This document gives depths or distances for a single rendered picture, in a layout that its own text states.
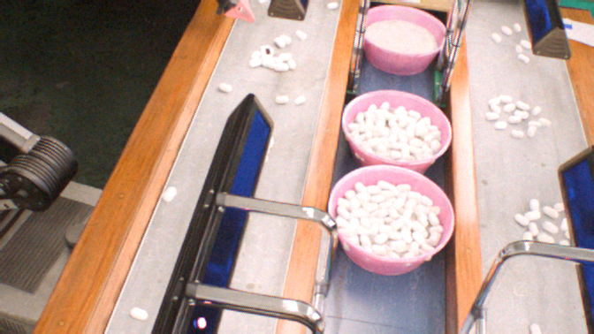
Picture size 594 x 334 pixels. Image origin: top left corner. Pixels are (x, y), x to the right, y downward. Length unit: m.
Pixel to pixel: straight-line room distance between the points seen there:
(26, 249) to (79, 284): 0.49
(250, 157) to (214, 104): 0.65
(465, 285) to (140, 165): 0.73
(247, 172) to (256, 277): 0.34
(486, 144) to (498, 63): 0.37
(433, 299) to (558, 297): 0.25
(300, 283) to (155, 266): 0.29
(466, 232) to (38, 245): 1.04
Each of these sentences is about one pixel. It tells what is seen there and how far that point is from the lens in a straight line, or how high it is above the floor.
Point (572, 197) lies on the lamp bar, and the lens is 1.07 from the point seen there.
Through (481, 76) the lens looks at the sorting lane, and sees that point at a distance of 1.84.
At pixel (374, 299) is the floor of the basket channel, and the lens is 1.32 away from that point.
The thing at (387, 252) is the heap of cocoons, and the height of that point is 0.73.
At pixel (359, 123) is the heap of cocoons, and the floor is 0.73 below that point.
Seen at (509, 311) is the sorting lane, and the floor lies 0.74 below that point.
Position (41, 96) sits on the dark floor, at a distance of 2.96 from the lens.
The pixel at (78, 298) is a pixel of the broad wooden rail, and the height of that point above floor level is 0.76.
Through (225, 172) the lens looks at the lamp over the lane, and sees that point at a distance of 0.91.
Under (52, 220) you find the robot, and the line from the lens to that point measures 1.76.
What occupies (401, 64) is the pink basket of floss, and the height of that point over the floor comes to 0.72.
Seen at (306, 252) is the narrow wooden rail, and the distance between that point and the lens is 1.26.
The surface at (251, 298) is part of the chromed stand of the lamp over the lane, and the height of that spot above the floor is 1.12.
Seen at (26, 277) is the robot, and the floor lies 0.47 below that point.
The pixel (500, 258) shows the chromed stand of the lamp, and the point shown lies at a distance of 0.90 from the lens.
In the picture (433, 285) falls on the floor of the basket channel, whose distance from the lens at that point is 1.37.
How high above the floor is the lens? 1.75
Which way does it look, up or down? 45 degrees down
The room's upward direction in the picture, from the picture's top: 5 degrees clockwise
